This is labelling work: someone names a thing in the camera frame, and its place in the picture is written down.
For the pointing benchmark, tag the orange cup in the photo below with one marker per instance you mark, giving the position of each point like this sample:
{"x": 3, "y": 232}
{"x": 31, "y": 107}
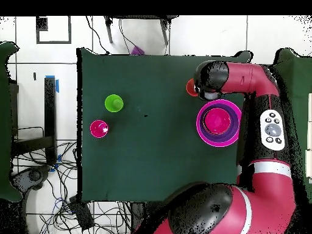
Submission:
{"x": 190, "y": 89}

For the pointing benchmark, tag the small pinkish red bowl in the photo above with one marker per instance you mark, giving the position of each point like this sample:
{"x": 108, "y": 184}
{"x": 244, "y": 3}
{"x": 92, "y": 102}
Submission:
{"x": 217, "y": 120}

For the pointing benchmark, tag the large pink bowl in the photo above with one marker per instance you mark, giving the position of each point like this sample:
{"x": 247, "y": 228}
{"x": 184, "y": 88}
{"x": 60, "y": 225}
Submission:
{"x": 219, "y": 145}

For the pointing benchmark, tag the purple bowl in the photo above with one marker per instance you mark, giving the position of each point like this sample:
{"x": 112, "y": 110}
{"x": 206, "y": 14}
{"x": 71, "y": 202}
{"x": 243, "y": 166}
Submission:
{"x": 234, "y": 129}

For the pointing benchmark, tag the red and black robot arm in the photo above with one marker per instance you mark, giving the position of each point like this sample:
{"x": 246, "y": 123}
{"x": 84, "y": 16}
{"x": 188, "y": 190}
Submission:
{"x": 268, "y": 195}

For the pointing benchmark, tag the dark green tablecloth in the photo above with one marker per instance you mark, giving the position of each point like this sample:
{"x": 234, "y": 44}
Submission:
{"x": 146, "y": 85}

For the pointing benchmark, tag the green cup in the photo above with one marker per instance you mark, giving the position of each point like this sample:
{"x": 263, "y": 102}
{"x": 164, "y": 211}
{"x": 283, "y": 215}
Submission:
{"x": 111, "y": 101}

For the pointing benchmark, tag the pinkish red cup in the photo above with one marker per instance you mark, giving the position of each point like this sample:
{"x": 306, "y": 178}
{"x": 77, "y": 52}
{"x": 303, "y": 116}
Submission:
{"x": 97, "y": 130}

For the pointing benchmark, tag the small purple object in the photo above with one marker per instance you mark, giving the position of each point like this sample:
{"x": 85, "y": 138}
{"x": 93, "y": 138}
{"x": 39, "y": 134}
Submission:
{"x": 137, "y": 51}

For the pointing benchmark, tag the black metal stand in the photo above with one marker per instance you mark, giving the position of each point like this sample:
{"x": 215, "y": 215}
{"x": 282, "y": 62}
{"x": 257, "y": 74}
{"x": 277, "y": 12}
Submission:
{"x": 50, "y": 109}

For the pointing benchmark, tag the black power brick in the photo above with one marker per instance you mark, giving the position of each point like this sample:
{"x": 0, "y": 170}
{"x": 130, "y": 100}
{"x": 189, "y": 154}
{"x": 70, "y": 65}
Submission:
{"x": 81, "y": 214}

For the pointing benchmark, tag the green cloth covered table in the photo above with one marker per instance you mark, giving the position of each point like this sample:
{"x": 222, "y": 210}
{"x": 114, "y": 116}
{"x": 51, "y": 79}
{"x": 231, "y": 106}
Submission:
{"x": 4, "y": 121}
{"x": 297, "y": 80}

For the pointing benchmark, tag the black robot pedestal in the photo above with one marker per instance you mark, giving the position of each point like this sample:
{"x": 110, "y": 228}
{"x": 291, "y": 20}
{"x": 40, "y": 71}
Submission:
{"x": 137, "y": 214}

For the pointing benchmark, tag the black camera tripod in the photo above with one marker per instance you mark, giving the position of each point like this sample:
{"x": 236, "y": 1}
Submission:
{"x": 109, "y": 31}

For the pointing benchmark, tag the dark grey pedestal leg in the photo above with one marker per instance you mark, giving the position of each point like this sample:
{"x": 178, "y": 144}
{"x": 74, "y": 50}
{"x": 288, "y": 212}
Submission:
{"x": 34, "y": 175}

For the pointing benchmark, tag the black square frame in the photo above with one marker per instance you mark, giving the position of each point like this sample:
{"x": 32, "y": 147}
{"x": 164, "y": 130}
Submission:
{"x": 53, "y": 42}

